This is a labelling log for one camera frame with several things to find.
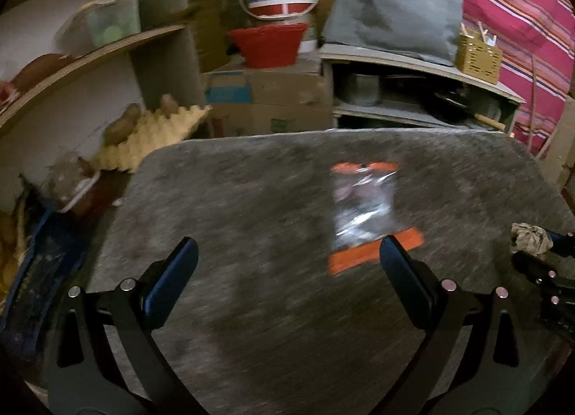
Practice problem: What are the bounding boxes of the brown paper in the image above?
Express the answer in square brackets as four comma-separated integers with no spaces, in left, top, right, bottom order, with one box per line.
[511,222,553,257]

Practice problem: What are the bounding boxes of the orange wrapper strip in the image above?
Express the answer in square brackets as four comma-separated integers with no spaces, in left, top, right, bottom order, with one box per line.
[327,227,424,276]

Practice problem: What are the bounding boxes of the clear orange-topped plastic bag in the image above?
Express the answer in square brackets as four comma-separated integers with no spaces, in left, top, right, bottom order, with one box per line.
[330,162,397,253]

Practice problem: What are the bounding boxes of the grey fuzzy table mat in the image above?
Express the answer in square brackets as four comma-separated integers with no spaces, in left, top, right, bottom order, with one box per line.
[89,129,574,414]

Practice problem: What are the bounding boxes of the yellow egg tray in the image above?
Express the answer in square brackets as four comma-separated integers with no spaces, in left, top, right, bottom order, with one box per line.
[92,106,212,174]

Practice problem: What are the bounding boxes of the grey metal shelf table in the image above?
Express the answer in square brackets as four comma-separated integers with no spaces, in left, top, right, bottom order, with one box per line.
[319,43,524,134]

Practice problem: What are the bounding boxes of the yellow woven basket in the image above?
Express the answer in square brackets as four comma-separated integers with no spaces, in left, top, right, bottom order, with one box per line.
[455,22,503,85]

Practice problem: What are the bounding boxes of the cardboard box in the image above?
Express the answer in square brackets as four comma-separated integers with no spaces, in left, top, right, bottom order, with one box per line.
[203,54,332,138]

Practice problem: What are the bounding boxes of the clear plastic container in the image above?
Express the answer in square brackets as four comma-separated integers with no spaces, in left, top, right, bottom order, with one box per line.
[56,0,141,56]

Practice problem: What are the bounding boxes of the red plastic basin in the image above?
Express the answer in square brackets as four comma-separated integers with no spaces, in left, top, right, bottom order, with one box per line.
[230,23,308,69]

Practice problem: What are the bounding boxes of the striped pink curtain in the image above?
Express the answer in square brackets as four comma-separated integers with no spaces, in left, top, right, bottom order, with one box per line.
[309,0,575,155]

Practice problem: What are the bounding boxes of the grey fabric cover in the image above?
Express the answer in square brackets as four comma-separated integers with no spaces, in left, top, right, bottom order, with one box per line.
[323,0,463,66]

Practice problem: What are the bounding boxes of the wooden wall shelf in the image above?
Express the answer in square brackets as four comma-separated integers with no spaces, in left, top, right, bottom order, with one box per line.
[1,24,206,134]

